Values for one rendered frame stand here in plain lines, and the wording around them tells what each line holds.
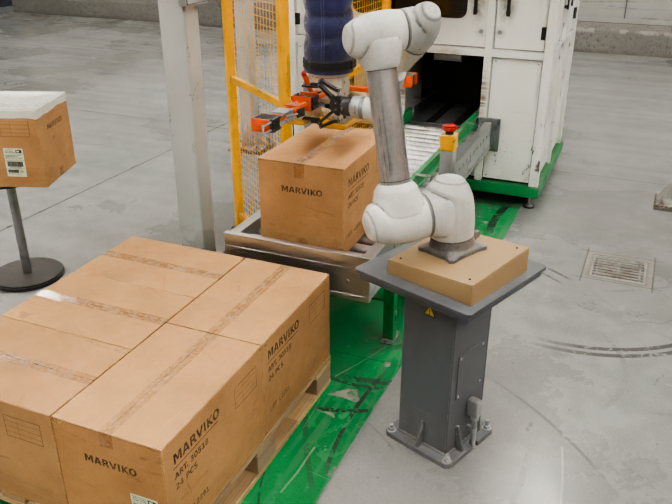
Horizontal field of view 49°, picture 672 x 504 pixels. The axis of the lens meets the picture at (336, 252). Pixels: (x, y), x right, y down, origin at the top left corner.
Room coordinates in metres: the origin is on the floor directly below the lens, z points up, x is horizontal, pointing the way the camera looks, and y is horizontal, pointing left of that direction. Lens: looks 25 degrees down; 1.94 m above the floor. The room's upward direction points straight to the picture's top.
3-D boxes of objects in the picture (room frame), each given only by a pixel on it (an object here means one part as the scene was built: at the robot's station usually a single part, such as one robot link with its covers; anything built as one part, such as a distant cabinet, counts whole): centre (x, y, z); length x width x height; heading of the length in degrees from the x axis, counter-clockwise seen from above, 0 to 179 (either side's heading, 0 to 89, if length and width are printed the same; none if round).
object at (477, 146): (3.86, -0.58, 0.50); 2.31 x 0.05 x 0.19; 157
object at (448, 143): (3.24, -0.51, 0.50); 0.07 x 0.07 x 1.00; 67
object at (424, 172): (4.20, -0.67, 0.60); 1.60 x 0.10 x 0.09; 157
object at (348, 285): (2.91, 0.18, 0.48); 0.70 x 0.03 x 0.15; 67
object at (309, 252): (2.91, 0.18, 0.58); 0.70 x 0.03 x 0.06; 67
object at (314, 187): (3.25, 0.04, 0.75); 0.60 x 0.40 x 0.40; 158
